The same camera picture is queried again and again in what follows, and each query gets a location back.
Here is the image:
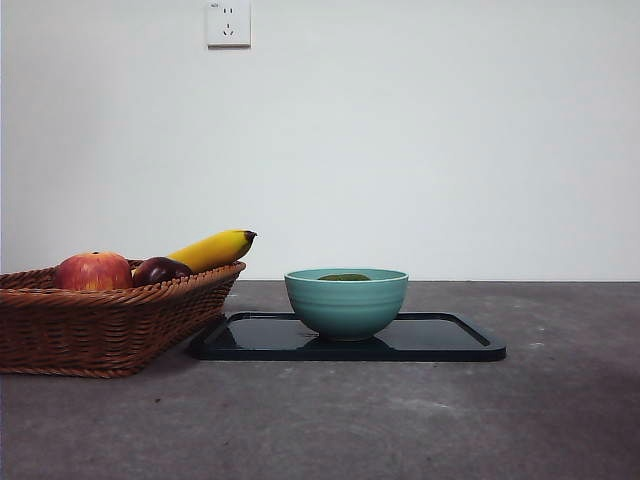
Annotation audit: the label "dark glossy rectangular tray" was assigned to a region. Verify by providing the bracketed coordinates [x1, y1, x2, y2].
[187, 311, 507, 363]

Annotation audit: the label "brown wicker basket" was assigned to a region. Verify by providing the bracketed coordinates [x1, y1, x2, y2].
[0, 259, 248, 379]

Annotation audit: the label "dark red plum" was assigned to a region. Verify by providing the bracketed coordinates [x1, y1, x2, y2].
[132, 256, 194, 288]

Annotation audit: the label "yellow banana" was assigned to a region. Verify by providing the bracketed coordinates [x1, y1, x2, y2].
[167, 229, 259, 274]

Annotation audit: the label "white wall socket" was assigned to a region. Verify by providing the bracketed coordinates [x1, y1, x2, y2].
[207, 0, 252, 50]

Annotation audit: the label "red apple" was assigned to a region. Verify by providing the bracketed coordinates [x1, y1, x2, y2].
[53, 251, 134, 292]

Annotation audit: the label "green avocado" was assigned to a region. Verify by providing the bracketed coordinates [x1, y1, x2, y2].
[316, 272, 372, 283]

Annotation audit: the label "teal ceramic bowl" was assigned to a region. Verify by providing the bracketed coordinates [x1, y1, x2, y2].
[283, 268, 410, 343]

